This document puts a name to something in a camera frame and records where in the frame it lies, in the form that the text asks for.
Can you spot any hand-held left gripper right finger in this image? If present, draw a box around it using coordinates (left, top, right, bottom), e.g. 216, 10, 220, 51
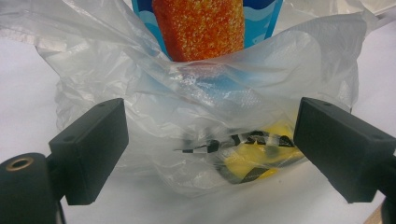
292, 96, 396, 204

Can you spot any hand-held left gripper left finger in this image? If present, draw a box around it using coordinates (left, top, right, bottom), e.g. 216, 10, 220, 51
48, 97, 130, 206

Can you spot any yellow and black packet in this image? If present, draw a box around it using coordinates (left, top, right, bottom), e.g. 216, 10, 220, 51
175, 119, 306, 185

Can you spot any clear plastic bag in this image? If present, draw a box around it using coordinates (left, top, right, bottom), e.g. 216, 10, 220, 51
0, 0, 396, 198

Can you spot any blue packet with orange bar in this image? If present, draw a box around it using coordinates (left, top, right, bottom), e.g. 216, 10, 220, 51
131, 0, 284, 101

